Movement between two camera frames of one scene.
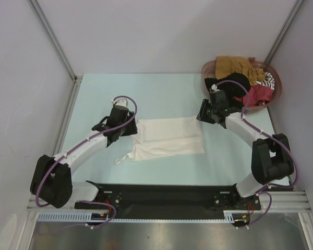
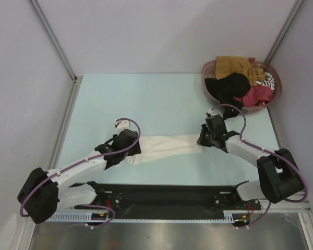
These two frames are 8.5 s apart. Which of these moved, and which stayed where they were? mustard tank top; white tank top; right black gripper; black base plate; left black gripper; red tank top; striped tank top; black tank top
Moved: left black gripper; white tank top; right black gripper
Stayed: mustard tank top; black tank top; red tank top; striped tank top; black base plate
